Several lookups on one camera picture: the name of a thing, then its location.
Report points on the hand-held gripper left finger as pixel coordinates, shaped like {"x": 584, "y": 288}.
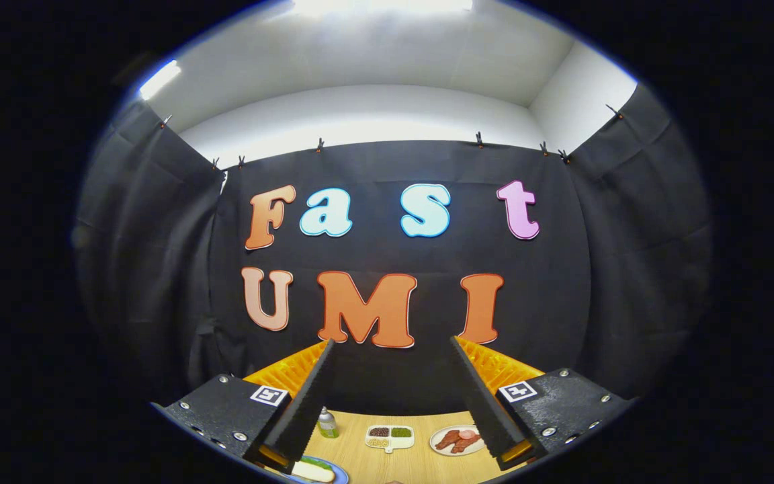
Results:
{"x": 306, "y": 400}

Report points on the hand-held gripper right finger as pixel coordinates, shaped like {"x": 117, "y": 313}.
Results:
{"x": 478, "y": 396}

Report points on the toasted bread slice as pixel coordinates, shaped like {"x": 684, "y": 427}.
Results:
{"x": 313, "y": 472}

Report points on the green and silver bottle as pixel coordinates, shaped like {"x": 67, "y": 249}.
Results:
{"x": 328, "y": 425}

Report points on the pink sausage slice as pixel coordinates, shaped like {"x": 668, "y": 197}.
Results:
{"x": 471, "y": 435}

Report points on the brown meat slice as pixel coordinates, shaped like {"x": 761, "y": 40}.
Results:
{"x": 447, "y": 440}
{"x": 467, "y": 444}

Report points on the white oval plate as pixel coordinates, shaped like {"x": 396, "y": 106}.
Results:
{"x": 437, "y": 447}

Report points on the pile of dark red beans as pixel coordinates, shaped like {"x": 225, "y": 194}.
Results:
{"x": 379, "y": 431}

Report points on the blue plate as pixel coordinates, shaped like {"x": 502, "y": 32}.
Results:
{"x": 342, "y": 474}

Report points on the pile of yellow soybeans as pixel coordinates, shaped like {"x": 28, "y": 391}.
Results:
{"x": 377, "y": 442}

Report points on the pile of green beans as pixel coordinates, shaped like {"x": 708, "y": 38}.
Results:
{"x": 401, "y": 432}

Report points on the white divided dish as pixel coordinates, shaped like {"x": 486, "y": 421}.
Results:
{"x": 390, "y": 445}

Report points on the row of small black clips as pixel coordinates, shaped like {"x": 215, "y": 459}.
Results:
{"x": 320, "y": 144}

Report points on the ceiling strip light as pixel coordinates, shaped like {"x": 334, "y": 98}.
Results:
{"x": 158, "y": 79}

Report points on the ceiling light panel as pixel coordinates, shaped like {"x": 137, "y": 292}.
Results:
{"x": 380, "y": 5}

